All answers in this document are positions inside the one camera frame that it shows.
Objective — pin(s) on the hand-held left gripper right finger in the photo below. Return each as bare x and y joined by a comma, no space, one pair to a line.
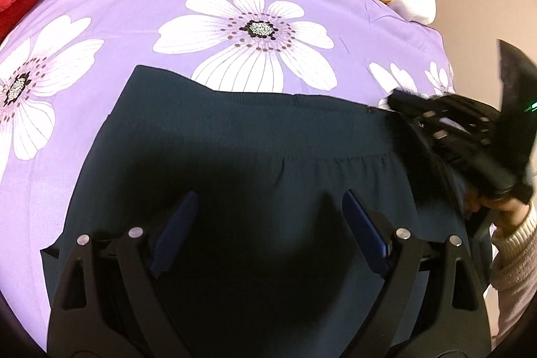
365,230

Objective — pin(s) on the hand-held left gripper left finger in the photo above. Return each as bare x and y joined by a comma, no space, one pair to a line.
176,234

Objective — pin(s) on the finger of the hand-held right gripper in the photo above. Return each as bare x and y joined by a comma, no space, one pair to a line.
470,163
444,106

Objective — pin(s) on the dark navy zip jacket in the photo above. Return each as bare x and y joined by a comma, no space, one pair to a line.
251,173

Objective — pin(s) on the person's right hand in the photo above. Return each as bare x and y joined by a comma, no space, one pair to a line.
503,213

